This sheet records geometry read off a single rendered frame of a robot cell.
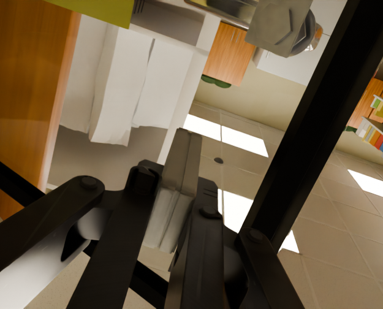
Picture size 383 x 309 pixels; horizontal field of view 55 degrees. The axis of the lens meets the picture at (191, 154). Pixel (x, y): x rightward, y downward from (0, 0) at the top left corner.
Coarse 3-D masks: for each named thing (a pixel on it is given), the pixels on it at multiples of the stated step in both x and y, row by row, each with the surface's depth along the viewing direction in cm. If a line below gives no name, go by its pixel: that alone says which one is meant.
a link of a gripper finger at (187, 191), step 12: (192, 132) 20; (192, 144) 19; (192, 156) 17; (192, 168) 16; (180, 180) 15; (192, 180) 15; (180, 192) 14; (192, 192) 14; (180, 204) 14; (192, 204) 14; (168, 216) 15; (180, 216) 14; (168, 228) 15; (180, 228) 15; (168, 240) 15; (168, 252) 15
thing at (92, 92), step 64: (0, 0) 26; (64, 0) 23; (128, 0) 21; (192, 0) 19; (256, 0) 18; (320, 0) 16; (0, 64) 27; (64, 64) 24; (128, 64) 22; (192, 64) 20; (256, 64) 18; (0, 128) 29; (64, 128) 26; (128, 128) 23; (192, 128) 21; (256, 128) 19; (256, 192) 20
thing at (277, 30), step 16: (272, 0) 16; (288, 0) 16; (304, 0) 15; (256, 16) 16; (272, 16) 16; (288, 16) 15; (304, 16) 15; (256, 32) 16; (272, 32) 16; (288, 32) 15; (304, 32) 17; (272, 48) 16; (288, 48) 16
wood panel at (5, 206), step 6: (0, 192) 43; (0, 198) 43; (6, 198) 43; (12, 198) 43; (0, 204) 43; (6, 204) 43; (12, 204) 43; (18, 204) 43; (0, 210) 44; (6, 210) 44; (12, 210) 44; (18, 210) 44; (0, 216) 44; (6, 216) 44
